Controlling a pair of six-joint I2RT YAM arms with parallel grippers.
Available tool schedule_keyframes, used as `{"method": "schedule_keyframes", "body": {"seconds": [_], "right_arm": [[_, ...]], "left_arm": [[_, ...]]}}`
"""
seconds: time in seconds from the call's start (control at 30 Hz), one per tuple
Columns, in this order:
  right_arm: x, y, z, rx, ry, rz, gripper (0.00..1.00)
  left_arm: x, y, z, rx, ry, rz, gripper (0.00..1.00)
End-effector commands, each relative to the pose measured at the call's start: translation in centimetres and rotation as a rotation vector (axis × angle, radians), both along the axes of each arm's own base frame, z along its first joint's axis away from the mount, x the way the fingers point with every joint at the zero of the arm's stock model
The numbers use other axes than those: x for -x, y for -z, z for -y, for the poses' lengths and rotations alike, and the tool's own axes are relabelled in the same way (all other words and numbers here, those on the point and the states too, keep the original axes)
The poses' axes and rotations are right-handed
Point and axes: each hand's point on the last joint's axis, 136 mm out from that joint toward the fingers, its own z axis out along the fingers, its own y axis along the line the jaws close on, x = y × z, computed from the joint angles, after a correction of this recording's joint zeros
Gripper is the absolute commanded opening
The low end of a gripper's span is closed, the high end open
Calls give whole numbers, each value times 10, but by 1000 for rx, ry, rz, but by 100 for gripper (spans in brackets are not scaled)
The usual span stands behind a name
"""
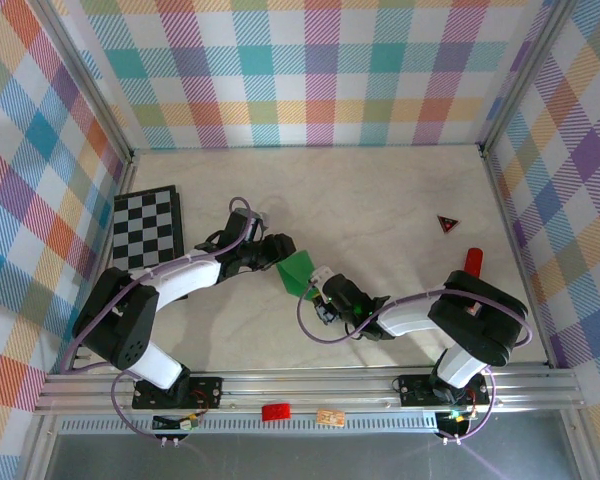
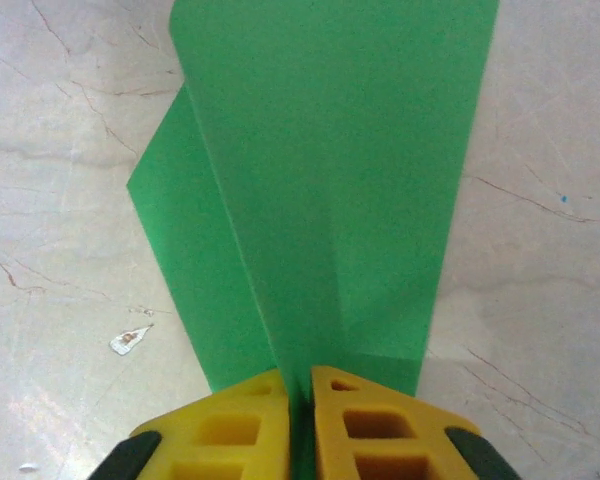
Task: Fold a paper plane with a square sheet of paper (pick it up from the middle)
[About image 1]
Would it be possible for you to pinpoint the black grey chessboard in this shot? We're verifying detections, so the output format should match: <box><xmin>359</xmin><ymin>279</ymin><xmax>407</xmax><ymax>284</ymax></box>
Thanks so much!
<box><xmin>112</xmin><ymin>184</ymin><xmax>190</xmax><ymax>301</ymax></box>

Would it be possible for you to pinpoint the green paper sheet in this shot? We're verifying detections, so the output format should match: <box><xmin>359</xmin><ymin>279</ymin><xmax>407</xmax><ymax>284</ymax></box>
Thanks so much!
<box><xmin>274</xmin><ymin>250</ymin><xmax>316</xmax><ymax>304</ymax></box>

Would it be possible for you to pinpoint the red cylinder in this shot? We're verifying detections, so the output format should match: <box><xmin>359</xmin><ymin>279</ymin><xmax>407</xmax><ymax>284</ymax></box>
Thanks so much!
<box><xmin>461</xmin><ymin>246</ymin><xmax>486</xmax><ymax>277</ymax></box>

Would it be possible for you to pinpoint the aluminium side rail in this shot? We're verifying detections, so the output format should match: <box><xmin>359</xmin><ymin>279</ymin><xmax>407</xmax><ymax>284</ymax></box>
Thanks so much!
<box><xmin>65</xmin><ymin>152</ymin><xmax>139</xmax><ymax>375</ymax></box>
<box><xmin>479</xmin><ymin>147</ymin><xmax>556</xmax><ymax>371</ymax></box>

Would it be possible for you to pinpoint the aluminium frame post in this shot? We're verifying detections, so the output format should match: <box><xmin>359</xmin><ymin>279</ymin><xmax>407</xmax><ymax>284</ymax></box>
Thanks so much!
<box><xmin>27</xmin><ymin>0</ymin><xmax>137</xmax><ymax>166</ymax></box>
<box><xmin>476</xmin><ymin>0</ymin><xmax>580</xmax><ymax>157</ymax></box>

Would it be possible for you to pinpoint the red plastic block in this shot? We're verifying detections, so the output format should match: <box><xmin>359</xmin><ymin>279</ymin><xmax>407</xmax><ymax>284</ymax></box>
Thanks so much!
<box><xmin>261</xmin><ymin>402</ymin><xmax>292</xmax><ymax>422</ymax></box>

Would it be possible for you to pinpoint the wide aluminium base rail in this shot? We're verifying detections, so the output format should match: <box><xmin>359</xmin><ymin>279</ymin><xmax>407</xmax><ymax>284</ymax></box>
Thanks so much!
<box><xmin>33</xmin><ymin>368</ymin><xmax>585</xmax><ymax>416</ymax></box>

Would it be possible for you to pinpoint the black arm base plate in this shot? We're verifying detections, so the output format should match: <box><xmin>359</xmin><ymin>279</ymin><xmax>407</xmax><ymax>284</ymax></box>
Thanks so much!
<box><xmin>131</xmin><ymin>375</ymin><xmax>225</xmax><ymax>412</ymax></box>
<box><xmin>397</xmin><ymin>372</ymin><xmax>492</xmax><ymax>407</ymax></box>

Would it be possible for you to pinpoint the purple cable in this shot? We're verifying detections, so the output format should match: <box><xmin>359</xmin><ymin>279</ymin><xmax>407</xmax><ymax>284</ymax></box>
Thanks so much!
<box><xmin>297</xmin><ymin>279</ymin><xmax>534</xmax><ymax>445</ymax></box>
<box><xmin>59</xmin><ymin>196</ymin><xmax>261</xmax><ymax>445</ymax></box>

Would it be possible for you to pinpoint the grey slotted cable duct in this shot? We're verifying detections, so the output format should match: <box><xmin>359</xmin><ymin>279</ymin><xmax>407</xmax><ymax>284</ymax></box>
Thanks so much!
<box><xmin>58</xmin><ymin>413</ymin><xmax>444</xmax><ymax>436</ymax></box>

